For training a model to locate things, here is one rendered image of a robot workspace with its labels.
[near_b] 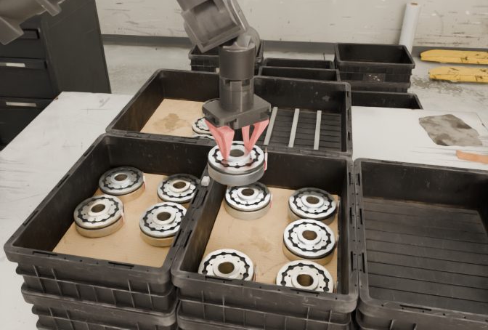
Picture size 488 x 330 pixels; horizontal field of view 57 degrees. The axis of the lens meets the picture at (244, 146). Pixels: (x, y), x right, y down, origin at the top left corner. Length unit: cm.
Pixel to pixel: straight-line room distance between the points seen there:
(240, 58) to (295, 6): 340
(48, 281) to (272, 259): 41
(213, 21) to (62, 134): 104
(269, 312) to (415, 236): 38
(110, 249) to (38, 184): 52
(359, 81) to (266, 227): 163
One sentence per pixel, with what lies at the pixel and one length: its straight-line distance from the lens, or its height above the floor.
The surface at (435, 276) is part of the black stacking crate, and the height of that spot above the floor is 83.
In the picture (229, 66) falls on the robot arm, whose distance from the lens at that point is 71.
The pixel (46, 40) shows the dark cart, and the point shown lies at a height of 78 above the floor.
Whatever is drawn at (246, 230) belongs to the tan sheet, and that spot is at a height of 83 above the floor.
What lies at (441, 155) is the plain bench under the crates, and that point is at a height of 70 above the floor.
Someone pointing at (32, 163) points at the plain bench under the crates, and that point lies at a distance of 152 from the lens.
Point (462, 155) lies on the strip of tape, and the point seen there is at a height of 70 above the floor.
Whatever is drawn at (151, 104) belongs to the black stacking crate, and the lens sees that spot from 139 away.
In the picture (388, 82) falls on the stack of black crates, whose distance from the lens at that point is 252.
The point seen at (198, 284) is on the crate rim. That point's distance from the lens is 75.
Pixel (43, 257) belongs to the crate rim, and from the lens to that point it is 84.
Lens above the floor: 149
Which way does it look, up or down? 33 degrees down
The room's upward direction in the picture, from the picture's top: straight up
